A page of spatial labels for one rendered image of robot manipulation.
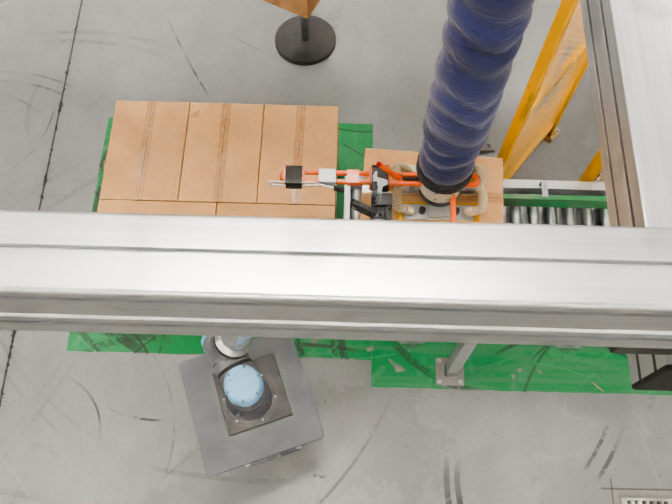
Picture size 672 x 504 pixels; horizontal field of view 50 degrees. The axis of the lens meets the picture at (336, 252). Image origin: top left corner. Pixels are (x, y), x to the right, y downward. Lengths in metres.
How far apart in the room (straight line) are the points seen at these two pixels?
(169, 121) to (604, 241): 3.45
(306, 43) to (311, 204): 1.52
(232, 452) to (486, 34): 1.92
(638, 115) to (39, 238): 0.69
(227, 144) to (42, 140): 1.39
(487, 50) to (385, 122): 2.46
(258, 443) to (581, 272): 2.52
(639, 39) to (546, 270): 0.46
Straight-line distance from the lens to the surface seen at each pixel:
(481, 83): 2.26
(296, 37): 4.89
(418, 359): 3.94
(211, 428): 3.12
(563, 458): 4.00
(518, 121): 3.41
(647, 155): 0.94
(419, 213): 3.01
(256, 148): 3.82
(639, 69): 1.01
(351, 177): 2.93
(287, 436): 3.08
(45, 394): 4.16
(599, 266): 0.67
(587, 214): 3.83
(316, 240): 0.63
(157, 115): 4.02
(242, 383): 2.84
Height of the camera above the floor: 3.79
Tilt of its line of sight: 67 degrees down
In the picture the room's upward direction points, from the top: 1 degrees clockwise
